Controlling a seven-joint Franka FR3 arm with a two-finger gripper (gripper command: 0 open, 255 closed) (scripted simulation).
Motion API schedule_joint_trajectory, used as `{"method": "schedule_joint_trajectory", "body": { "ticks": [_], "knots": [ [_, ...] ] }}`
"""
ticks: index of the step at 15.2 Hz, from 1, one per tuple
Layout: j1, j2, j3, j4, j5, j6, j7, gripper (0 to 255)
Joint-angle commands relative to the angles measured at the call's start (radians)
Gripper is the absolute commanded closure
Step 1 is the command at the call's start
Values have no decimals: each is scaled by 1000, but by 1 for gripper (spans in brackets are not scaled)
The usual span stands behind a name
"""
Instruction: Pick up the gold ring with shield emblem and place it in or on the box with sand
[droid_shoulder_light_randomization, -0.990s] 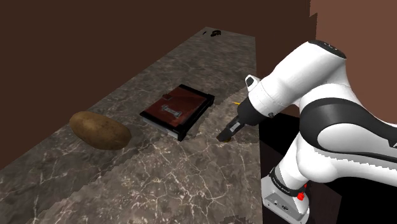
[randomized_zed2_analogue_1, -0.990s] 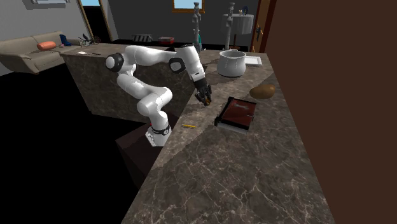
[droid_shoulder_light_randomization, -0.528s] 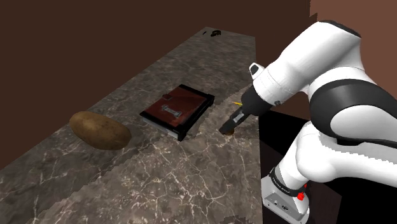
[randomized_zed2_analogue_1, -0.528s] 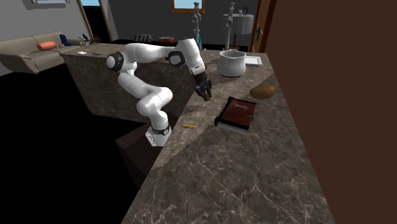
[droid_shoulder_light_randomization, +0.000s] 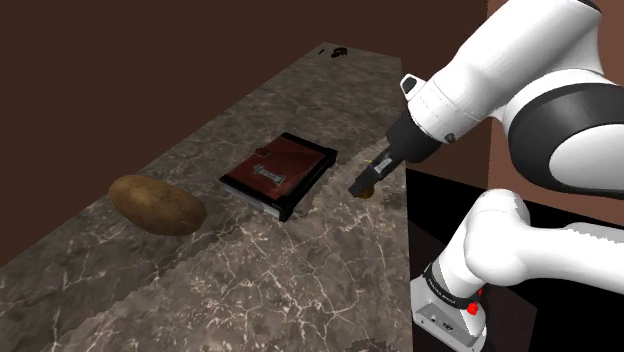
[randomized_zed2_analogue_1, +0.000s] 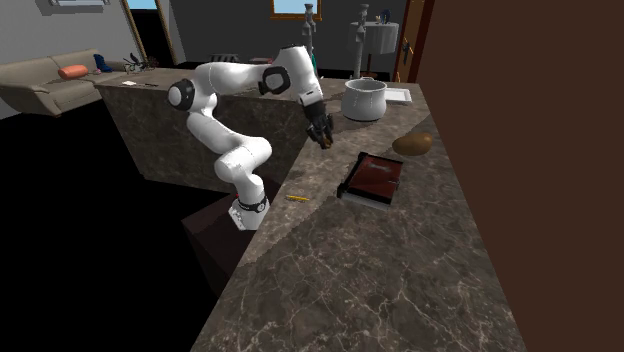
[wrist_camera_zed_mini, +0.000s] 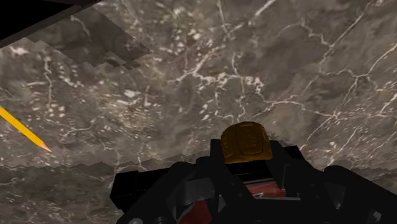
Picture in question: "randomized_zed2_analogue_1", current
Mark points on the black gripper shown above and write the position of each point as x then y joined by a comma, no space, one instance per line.
314,114

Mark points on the white rectangular tray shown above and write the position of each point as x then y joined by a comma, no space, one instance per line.
398,94

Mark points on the wooden framed doorway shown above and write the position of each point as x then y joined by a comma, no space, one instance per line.
148,31

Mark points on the beige sofa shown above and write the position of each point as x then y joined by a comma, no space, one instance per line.
44,88

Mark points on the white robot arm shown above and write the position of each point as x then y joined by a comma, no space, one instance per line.
229,146

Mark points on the orange cushion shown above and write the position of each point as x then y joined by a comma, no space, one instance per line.
73,72

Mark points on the round table with white cloth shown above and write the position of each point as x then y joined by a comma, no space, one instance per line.
374,38

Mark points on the white paper sheet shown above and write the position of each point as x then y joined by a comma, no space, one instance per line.
129,83

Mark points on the brown wooden door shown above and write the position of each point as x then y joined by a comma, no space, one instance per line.
412,39

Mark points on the brown potato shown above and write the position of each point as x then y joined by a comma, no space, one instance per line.
412,144

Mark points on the dark red book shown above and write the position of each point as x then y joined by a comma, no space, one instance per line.
373,179

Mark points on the window with wooden frame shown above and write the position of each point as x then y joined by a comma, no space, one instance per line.
295,8

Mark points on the blue object on sofa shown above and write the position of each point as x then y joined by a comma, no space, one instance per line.
102,63

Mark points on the white cooking pot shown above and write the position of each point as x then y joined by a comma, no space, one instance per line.
363,100

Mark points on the dark robot stand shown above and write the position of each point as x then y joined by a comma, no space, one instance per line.
219,239

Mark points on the yellow pencil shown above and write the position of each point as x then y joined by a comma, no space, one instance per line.
297,198

